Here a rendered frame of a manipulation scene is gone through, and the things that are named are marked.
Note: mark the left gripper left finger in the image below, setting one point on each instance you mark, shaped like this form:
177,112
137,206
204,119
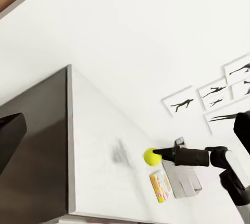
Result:
12,130

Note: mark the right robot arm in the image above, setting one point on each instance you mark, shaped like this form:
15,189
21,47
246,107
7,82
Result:
233,179

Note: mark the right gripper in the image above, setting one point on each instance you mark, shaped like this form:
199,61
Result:
179,156

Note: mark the tennis ball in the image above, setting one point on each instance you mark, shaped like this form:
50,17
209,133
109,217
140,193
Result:
150,158

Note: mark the toy box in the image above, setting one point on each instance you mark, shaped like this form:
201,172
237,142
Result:
183,180

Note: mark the desk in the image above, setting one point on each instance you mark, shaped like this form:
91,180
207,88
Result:
81,161

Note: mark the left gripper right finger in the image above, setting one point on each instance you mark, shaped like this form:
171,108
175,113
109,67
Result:
242,129

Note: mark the board game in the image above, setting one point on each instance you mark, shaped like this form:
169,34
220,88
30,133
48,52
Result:
161,185

